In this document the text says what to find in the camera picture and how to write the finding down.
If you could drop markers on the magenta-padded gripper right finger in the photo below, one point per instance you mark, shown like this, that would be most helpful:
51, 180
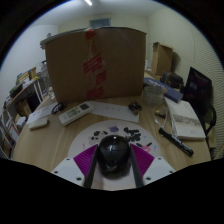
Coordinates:
158, 169

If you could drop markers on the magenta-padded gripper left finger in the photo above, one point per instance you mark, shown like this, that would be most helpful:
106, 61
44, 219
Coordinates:
68, 170

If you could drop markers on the black computer mouse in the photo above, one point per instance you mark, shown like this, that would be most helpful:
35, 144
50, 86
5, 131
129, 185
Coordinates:
114, 153

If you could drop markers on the white printed mouse pad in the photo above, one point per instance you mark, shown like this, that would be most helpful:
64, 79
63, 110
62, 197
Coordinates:
90, 133

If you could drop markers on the black marker pen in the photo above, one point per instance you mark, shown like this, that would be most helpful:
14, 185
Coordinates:
175, 141

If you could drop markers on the white book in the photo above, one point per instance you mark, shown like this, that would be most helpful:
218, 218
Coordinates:
185, 120

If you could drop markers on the white paper sheet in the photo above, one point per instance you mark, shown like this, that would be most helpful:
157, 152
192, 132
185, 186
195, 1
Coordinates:
38, 114
113, 110

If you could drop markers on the small black clip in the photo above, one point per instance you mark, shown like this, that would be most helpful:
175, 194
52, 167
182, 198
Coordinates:
135, 107

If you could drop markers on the clear plastic container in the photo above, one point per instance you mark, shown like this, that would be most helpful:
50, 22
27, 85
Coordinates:
153, 96

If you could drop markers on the blue flat box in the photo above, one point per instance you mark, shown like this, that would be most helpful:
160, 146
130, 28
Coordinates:
170, 93

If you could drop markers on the black monitor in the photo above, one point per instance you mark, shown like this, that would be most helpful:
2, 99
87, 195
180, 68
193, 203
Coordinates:
196, 90

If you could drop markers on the wooden side desk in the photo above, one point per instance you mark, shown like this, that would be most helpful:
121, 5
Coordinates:
20, 95

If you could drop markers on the black bag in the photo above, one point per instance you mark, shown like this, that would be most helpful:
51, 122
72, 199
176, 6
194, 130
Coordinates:
173, 80

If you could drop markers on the large brown cardboard box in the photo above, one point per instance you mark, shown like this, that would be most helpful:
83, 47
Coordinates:
66, 70

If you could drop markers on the small brown cardboard box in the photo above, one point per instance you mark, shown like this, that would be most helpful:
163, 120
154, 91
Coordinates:
162, 58

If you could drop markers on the flat grey cardboard sheets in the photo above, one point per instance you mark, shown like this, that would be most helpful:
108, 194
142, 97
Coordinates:
56, 36

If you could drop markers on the grey door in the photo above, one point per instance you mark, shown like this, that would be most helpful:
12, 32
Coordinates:
100, 22

